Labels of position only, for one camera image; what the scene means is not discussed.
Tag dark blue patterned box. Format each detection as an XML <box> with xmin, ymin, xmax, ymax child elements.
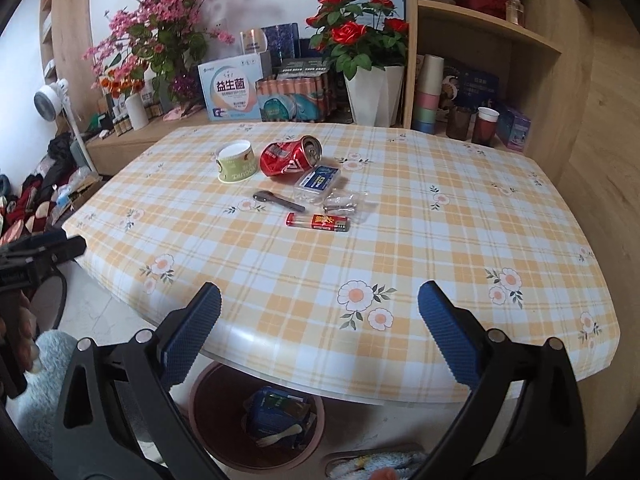
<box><xmin>262</xmin><ymin>22</ymin><xmax>301</xmax><ymax>68</ymax></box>

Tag orange flower bunch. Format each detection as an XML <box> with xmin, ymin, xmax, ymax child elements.
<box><xmin>100</xmin><ymin>67</ymin><xmax>146</xmax><ymax>98</ymax></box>

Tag shrink-wrapped pack of cans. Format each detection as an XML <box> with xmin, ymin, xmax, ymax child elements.
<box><xmin>256</xmin><ymin>72</ymin><xmax>337</xmax><ymax>123</ymax></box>

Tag small light blue box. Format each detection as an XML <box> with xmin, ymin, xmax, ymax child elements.
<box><xmin>495</xmin><ymin>105</ymin><xmax>532</xmax><ymax>153</ymax></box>

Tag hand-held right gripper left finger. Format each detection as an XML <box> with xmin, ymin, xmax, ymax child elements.
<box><xmin>52</xmin><ymin>281</ymin><xmax>226</xmax><ymax>480</ymax></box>

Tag pink paper wrap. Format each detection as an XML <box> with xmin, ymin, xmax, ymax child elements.
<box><xmin>165</xmin><ymin>105</ymin><xmax>208</xmax><ymax>121</ymax></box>

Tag blue cardboard box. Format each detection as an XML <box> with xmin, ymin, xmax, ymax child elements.
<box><xmin>245</xmin><ymin>386</ymin><xmax>313</xmax><ymax>448</ymax></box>

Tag pink flower bouquet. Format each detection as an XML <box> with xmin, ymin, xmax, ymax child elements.
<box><xmin>85</xmin><ymin>0</ymin><xmax>246</xmax><ymax>106</ymax></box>

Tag green white paper cup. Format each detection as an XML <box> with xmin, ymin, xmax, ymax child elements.
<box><xmin>216</xmin><ymin>140</ymin><xmax>260</xmax><ymax>184</ymax></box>

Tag clear plastic wrapper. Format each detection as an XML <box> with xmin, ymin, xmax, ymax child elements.
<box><xmin>322</xmin><ymin>187</ymin><xmax>371</xmax><ymax>216</ymax></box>

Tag brown glass tumbler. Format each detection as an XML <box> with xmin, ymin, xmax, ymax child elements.
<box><xmin>446</xmin><ymin>106</ymin><xmax>473</xmax><ymax>141</ymax></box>

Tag crushed red soda can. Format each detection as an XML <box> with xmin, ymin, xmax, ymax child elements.
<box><xmin>259</xmin><ymin>135</ymin><xmax>322</xmax><ymax>178</ymax></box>

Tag row of small brown bottles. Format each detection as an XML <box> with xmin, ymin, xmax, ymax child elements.
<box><xmin>111</xmin><ymin>101</ymin><xmax>132</xmax><ymax>137</ymax></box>

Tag white blue carton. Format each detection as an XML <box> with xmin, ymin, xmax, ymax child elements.
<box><xmin>197</xmin><ymin>55</ymin><xmax>266</xmax><ymax>124</ymax></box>

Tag small red wrapped candy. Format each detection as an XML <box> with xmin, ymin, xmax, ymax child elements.
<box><xmin>286</xmin><ymin>212</ymin><xmax>350</xmax><ymax>232</ymax></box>

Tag dark flat box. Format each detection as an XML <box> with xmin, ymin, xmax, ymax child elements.
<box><xmin>277</xmin><ymin>57</ymin><xmax>331</xmax><ymax>81</ymax></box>

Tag white desk fan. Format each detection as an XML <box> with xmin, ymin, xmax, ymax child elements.
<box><xmin>34</xmin><ymin>77</ymin><xmax>101</xmax><ymax>177</ymax></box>

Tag person's left hand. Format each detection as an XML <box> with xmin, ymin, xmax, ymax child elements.
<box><xmin>0</xmin><ymin>292</ymin><xmax>43</xmax><ymax>375</ymax></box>

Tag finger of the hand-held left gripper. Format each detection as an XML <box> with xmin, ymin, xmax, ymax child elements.
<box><xmin>35</xmin><ymin>236</ymin><xmax>87</xmax><ymax>266</ymax></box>

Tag wooden wall shelf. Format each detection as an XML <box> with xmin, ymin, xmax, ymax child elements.
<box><xmin>37</xmin><ymin>0</ymin><xmax>96</xmax><ymax>131</ymax></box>

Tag pile of clothes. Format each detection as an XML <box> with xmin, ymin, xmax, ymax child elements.
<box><xmin>0</xmin><ymin>132</ymin><xmax>101</xmax><ymax>241</ymax></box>

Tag white box with glass print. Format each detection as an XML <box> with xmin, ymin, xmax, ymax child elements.
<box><xmin>240</xmin><ymin>27</ymin><xmax>268</xmax><ymax>56</ymax></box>

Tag stack of pastel paper cups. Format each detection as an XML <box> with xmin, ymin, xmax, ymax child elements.
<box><xmin>411</xmin><ymin>54</ymin><xmax>445</xmax><ymax>135</ymax></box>

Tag red paper cup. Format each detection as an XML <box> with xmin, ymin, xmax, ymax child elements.
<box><xmin>471</xmin><ymin>106</ymin><xmax>501</xmax><ymax>147</ymax></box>

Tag green foil packet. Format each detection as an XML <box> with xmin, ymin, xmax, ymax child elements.
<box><xmin>262</xmin><ymin>392</ymin><xmax>307</xmax><ymax>413</ymax></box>

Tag purple flower bunch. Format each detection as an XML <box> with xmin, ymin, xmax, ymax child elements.
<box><xmin>170</xmin><ymin>72</ymin><xmax>201</xmax><ymax>103</ymax></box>

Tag clear box with blue label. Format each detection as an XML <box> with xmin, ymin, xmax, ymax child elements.
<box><xmin>292</xmin><ymin>165</ymin><xmax>343</xmax><ymax>205</ymax></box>

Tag brown round bin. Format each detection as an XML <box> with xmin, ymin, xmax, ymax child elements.
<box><xmin>188</xmin><ymin>360</ymin><xmax>326</xmax><ymax>473</ymax></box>

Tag white cylindrical vase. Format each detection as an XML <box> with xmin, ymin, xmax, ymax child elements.
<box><xmin>125</xmin><ymin>92</ymin><xmax>150</xmax><ymax>131</ymax></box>

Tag low wooden sideboard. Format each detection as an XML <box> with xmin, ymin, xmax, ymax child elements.
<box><xmin>85</xmin><ymin>107</ymin><xmax>351</xmax><ymax>176</ymax></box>

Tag dark blue shelf box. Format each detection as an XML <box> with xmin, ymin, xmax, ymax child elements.
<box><xmin>442</xmin><ymin>57</ymin><xmax>501</xmax><ymax>111</ymax></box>

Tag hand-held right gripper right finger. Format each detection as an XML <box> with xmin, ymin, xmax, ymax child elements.
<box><xmin>419</xmin><ymin>281</ymin><xmax>587</xmax><ymax>480</ymax></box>

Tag wooden shelf unit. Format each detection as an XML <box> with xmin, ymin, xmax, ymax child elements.
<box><xmin>402</xmin><ymin>0</ymin><xmax>596</xmax><ymax>171</ymax></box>

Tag white faceted vase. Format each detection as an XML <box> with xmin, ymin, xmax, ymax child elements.
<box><xmin>344</xmin><ymin>65</ymin><xmax>406</xmax><ymax>128</ymax></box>

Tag light blue fluffy mat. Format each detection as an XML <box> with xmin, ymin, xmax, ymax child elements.
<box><xmin>10</xmin><ymin>330</ymin><xmax>83</xmax><ymax>461</ymax></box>

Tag red rose bouquet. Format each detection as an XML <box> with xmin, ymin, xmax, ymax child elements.
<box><xmin>305</xmin><ymin>0</ymin><xmax>411</xmax><ymax>81</ymax></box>

